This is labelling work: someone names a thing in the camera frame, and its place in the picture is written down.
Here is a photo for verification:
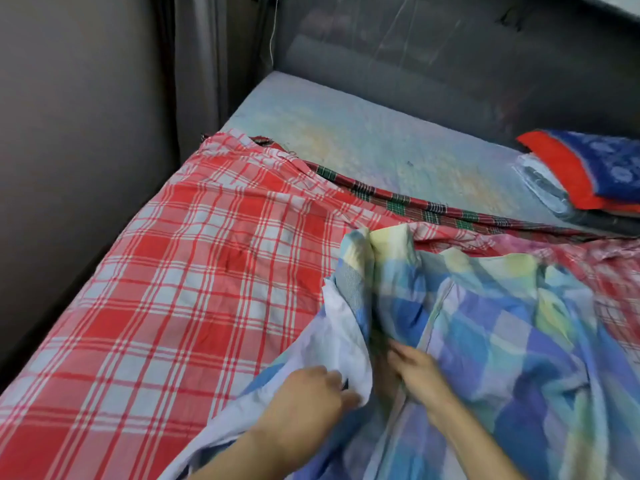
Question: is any person's left forearm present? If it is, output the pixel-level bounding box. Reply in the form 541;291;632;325
189;427;297;480

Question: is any dark red green plaid cloth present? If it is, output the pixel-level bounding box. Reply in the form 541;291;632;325
201;134;632;243

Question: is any blue red patterned pillow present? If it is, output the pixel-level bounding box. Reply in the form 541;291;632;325
516;129;640;215

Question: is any grey blue mattress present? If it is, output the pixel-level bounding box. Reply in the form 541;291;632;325
220;71;640;239

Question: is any blue pastel checked cloth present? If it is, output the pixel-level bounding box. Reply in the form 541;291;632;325
159;226;640;480

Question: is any person's left hand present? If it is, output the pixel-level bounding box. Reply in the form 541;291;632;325
254;366;362;459

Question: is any person's right forearm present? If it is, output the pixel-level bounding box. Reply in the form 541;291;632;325
425;395;526;480

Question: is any red white checked bedsheet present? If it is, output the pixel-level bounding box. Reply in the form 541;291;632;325
0;132;640;480

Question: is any person's right hand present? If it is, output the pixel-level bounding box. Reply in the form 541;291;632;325
386;341;456;429

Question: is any thin white cable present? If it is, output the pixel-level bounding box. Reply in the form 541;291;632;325
269;0;281;66

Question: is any dark grey padded headboard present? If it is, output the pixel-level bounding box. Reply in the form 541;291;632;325
272;0;640;150

